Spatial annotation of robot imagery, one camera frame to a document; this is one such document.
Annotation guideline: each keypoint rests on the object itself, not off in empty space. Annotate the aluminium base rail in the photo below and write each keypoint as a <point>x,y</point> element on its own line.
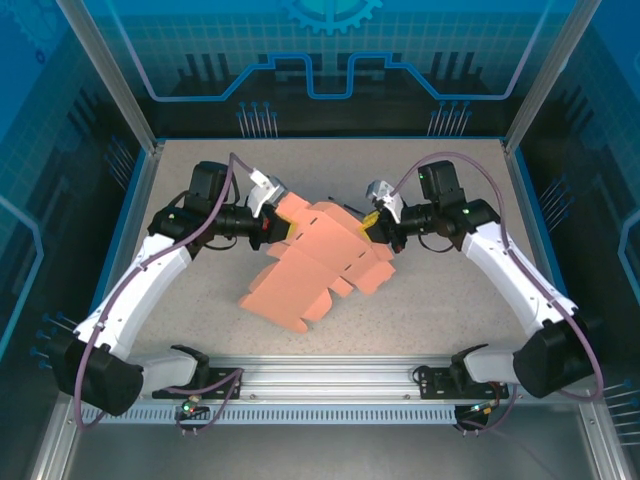
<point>325,375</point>

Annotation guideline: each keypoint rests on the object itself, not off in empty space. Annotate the aluminium side rail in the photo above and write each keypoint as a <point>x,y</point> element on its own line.
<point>521,175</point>
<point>146,175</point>

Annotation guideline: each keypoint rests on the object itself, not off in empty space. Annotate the orange paper box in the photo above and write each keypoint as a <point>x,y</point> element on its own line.
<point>310,260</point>

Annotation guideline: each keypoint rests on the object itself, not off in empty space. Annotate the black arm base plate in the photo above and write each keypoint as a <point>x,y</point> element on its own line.
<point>220,392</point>
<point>435,387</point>

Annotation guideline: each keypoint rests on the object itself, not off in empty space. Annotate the clear black ink pen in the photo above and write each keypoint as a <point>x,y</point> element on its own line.
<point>357,207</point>

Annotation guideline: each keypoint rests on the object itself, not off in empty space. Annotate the aluminium frame post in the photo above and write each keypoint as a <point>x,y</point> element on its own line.
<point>122,85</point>
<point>536,85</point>

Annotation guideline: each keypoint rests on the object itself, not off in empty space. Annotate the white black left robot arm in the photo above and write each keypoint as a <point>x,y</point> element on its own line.
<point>150,280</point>

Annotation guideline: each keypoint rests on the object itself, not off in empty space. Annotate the small LED connector board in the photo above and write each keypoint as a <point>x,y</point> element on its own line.
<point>189,407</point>
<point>484,410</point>

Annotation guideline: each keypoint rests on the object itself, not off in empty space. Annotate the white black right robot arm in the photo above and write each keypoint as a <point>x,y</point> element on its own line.
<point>505,270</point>

